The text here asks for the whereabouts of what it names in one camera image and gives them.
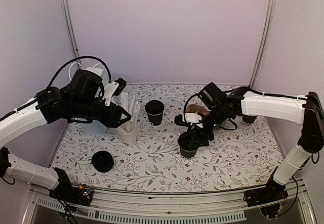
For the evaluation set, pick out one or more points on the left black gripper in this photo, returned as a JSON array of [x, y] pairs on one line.
[[112, 120]]

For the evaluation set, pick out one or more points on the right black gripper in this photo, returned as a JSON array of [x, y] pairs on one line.
[[199, 137]]

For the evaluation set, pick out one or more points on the single black cup lid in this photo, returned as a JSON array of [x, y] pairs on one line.
[[188, 141]]

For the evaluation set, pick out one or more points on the white cup holding straws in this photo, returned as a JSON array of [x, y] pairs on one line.
[[127, 138]]

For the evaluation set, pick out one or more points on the single black paper cup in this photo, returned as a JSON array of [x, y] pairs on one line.
[[188, 153]]

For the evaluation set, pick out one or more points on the brown cardboard cup carrier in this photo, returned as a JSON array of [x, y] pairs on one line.
[[197, 109]]

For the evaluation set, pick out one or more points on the stack of black lids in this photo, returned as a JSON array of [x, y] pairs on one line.
[[102, 161]]

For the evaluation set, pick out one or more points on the stack of paper cups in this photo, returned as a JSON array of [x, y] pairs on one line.
[[248, 120]]

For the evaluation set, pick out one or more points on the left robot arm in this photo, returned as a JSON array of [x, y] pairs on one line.
[[85, 99]]

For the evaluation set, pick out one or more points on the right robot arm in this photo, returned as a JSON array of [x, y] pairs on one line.
[[243, 101]]

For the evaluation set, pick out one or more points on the black lidded coffee cup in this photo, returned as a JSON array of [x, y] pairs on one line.
[[154, 110]]

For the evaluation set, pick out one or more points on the bundle of wrapped straws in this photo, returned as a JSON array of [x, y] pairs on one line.
[[132, 106]]

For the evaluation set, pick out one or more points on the floral table mat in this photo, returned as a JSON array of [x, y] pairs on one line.
[[237, 158]]

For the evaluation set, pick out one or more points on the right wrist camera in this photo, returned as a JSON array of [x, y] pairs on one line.
[[188, 119]]

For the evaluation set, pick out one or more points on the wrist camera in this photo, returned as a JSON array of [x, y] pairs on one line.
[[114, 88], [188, 119]]

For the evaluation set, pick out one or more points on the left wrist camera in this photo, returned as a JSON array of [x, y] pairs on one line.
[[114, 88]]

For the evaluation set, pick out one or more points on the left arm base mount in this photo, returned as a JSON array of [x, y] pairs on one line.
[[81, 195]]

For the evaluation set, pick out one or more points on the right aluminium frame post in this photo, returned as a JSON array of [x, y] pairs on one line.
[[262, 46]]

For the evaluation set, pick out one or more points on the aluminium frame post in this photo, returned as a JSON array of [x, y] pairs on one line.
[[262, 46], [69, 27]]

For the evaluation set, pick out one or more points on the front aluminium rail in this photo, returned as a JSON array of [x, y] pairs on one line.
[[130, 207]]

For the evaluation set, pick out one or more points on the left aluminium frame post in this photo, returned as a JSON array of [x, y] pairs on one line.
[[69, 27]]

